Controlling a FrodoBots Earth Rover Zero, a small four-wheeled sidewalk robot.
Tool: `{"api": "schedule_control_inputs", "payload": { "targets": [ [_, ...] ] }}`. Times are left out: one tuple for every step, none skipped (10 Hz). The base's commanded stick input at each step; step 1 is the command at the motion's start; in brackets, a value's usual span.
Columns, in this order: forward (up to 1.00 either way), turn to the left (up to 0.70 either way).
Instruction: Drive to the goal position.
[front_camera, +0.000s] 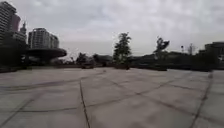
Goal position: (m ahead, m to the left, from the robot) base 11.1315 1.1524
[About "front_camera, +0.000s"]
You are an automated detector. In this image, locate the low dark building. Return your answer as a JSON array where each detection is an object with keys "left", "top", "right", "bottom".
[{"left": 198, "top": 41, "right": 224, "bottom": 61}]

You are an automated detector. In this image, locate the dark hedge row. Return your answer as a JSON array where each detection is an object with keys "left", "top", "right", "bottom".
[{"left": 129, "top": 50, "right": 221, "bottom": 72}]

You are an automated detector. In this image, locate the tall grey building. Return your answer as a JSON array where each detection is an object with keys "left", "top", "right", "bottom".
[{"left": 0, "top": 0, "right": 28, "bottom": 48}]

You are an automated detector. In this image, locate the white high-rise building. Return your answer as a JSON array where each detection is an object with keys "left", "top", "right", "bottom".
[{"left": 27, "top": 27, "right": 60, "bottom": 50}]

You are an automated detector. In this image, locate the tall green tree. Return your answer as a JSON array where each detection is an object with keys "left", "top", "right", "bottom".
[{"left": 112, "top": 31, "right": 133, "bottom": 70}]

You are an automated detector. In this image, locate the leaning dark tree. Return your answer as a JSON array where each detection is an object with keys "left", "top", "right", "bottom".
[{"left": 153, "top": 36, "right": 171, "bottom": 56}]

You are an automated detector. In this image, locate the round flat-roofed shelter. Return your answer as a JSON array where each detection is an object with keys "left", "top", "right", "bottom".
[{"left": 25, "top": 47, "right": 68, "bottom": 66}]

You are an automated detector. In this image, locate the small dark tree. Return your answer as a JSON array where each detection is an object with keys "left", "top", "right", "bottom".
[{"left": 75, "top": 52, "right": 88, "bottom": 66}]

